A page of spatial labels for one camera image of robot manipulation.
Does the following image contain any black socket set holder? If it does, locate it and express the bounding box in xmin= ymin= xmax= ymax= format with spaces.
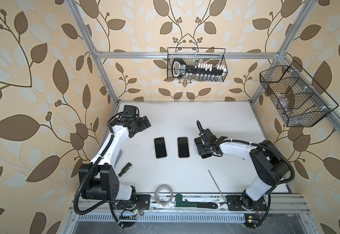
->
xmin=170 ymin=58 xmax=227 ymax=80

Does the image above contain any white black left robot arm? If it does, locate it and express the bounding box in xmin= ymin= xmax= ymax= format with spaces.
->
xmin=73 ymin=105 xmax=151 ymax=215

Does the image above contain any black wire basket wall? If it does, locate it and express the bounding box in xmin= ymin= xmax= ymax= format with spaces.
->
xmin=167 ymin=47 xmax=228 ymax=82
xmin=260 ymin=61 xmax=339 ymax=127

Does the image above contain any green black pipe wrench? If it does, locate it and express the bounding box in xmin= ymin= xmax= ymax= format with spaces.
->
xmin=175 ymin=194 xmax=218 ymax=209

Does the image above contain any thin metal rod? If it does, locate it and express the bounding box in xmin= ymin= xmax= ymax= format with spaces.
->
xmin=208 ymin=170 xmax=227 ymax=206

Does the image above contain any black wire basket right wall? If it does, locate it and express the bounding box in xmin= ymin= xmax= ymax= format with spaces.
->
xmin=260 ymin=61 xmax=339 ymax=127

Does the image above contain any middle phone in pink case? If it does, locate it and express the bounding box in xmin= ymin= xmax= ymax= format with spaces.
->
xmin=177 ymin=137 xmax=190 ymax=159

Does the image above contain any black wire basket back wall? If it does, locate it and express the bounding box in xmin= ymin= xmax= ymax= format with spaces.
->
xmin=167 ymin=47 xmax=228 ymax=82

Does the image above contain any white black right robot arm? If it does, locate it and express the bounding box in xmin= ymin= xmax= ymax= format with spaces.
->
xmin=194 ymin=121 xmax=295 ymax=230

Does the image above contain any clear tape roll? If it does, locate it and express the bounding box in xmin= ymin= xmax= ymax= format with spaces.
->
xmin=154 ymin=184 xmax=174 ymax=207

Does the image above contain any black phone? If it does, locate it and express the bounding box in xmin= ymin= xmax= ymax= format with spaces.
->
xmin=194 ymin=137 xmax=203 ymax=146
xmin=154 ymin=137 xmax=167 ymax=159

